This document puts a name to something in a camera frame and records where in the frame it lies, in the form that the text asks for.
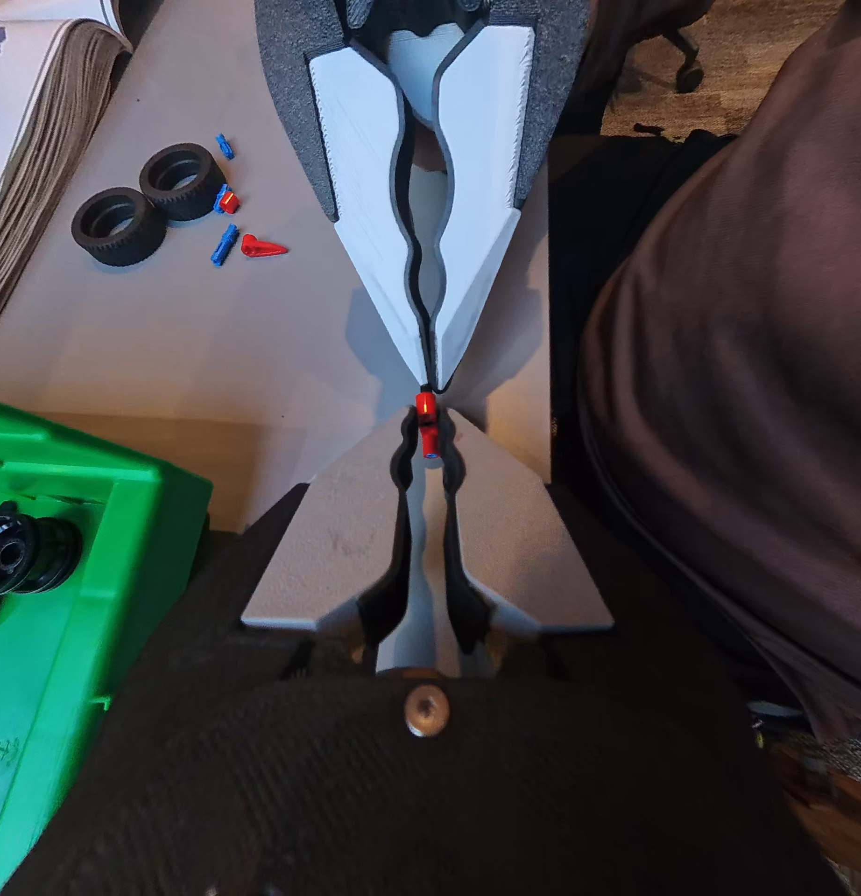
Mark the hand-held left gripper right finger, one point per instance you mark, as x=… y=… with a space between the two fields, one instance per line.
x=528 y=553

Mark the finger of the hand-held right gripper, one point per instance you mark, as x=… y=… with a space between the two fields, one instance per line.
x=360 y=161
x=486 y=161

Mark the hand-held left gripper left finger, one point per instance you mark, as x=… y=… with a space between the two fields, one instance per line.
x=325 y=553

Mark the red cone piece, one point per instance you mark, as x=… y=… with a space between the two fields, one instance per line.
x=255 y=247

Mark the small red bush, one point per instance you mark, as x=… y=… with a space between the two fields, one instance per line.
x=230 y=203
x=423 y=406

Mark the red angled beam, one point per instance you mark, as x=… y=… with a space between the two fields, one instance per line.
x=429 y=435

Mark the green plastic bin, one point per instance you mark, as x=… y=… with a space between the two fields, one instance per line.
x=122 y=560

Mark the grey desk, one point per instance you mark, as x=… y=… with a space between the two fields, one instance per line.
x=192 y=336

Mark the person's black pants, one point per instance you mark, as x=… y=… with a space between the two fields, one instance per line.
x=598 y=210

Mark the black yellow tool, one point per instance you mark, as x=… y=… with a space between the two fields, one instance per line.
x=658 y=131

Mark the black rubber toy tire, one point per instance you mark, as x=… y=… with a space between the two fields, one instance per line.
x=154 y=196
x=84 y=238

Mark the black office chair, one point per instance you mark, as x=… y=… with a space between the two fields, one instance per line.
x=682 y=49

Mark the open instruction booklet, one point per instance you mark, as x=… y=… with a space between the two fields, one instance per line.
x=38 y=105

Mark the person's brown sweater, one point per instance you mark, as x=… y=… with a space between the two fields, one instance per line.
x=738 y=420

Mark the black wheel rim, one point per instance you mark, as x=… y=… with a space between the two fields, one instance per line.
x=24 y=556

